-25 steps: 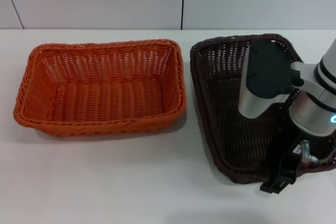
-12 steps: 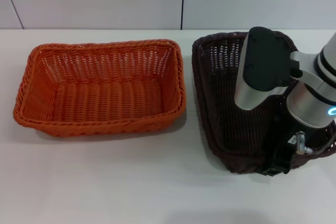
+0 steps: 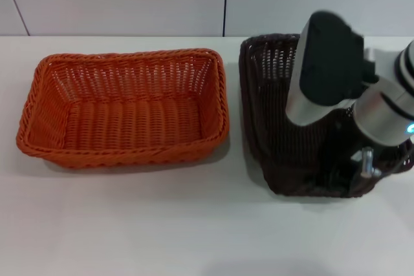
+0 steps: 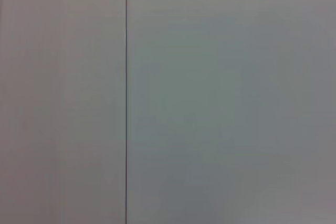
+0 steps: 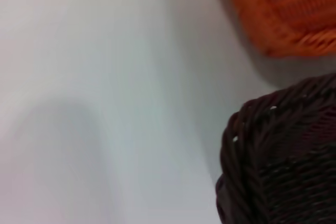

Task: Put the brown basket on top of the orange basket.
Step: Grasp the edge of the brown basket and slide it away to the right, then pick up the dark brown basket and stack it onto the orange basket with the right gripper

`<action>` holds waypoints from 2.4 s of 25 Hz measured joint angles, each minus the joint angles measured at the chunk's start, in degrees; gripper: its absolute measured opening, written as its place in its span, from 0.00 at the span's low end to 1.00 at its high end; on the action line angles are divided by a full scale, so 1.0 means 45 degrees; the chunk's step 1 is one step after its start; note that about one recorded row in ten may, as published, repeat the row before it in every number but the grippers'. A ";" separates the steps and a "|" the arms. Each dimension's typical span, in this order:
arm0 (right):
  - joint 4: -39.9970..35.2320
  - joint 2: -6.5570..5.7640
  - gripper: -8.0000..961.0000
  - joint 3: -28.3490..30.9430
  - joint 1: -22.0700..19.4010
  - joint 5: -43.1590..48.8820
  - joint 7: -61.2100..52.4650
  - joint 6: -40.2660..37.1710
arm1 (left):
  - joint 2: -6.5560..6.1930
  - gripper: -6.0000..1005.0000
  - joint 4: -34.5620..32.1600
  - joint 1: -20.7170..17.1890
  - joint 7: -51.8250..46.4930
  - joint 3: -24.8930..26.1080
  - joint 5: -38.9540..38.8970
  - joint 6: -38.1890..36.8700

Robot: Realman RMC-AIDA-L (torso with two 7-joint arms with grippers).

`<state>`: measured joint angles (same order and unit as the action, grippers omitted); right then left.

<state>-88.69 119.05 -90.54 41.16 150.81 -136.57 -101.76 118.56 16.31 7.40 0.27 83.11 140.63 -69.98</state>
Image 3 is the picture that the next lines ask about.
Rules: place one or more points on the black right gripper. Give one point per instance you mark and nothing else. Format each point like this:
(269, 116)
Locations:
(362, 159)

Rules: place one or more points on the dark brown wicker basket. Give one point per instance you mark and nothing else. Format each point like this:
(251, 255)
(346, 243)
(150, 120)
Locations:
(271, 111)

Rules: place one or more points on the orange wicker basket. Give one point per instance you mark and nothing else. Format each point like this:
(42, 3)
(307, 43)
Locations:
(129, 117)

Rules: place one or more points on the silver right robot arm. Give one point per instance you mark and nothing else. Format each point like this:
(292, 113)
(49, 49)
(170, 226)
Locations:
(385, 101)

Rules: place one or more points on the right wrist camera housing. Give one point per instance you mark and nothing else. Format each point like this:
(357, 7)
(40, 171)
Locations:
(326, 69)

